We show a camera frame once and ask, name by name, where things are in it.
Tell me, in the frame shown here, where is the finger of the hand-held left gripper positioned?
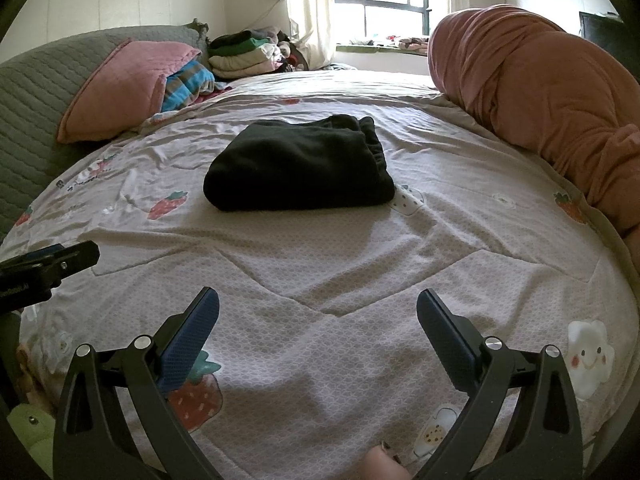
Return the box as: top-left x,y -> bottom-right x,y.
0,240 -> 101,287

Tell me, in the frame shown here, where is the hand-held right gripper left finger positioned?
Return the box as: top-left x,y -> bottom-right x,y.
52,286 -> 223,480

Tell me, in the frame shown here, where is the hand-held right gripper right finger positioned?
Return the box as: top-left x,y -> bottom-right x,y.
416,287 -> 586,480

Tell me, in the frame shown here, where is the black sweater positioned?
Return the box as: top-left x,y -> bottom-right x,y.
202,114 -> 397,212

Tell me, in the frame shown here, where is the stack of folded clothes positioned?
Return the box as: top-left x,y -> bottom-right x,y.
206,29 -> 280,81

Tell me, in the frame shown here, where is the pile of mixed clothes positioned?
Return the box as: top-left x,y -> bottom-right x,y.
274,30 -> 312,73

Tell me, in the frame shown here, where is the printed strawberry blanket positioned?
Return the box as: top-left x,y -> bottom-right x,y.
0,67 -> 640,480

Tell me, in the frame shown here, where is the pink rounded object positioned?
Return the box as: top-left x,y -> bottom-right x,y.
364,441 -> 414,480

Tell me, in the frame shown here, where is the green quilted headboard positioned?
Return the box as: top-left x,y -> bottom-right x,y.
0,22 -> 211,241

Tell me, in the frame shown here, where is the green plush cloth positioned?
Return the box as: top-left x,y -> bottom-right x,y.
7,402 -> 57,479

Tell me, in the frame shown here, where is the pink quilted pillow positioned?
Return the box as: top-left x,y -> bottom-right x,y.
56,40 -> 203,145

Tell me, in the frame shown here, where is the blue striped cloth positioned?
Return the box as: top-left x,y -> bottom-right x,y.
160,60 -> 233,113

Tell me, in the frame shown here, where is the pink rolled duvet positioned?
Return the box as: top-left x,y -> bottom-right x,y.
427,4 -> 640,236

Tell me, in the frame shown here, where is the row of clutter on windowsill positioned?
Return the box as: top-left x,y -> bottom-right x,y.
345,34 -> 432,52

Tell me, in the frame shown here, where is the window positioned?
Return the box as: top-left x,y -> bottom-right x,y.
345,0 -> 451,43

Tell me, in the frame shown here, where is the dark television screen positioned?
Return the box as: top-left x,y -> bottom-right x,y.
579,11 -> 627,47

